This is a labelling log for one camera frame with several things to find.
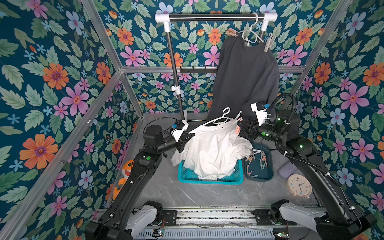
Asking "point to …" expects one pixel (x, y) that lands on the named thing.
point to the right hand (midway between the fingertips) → (244, 119)
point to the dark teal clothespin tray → (258, 166)
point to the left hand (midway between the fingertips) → (193, 133)
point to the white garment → (211, 151)
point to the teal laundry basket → (186, 175)
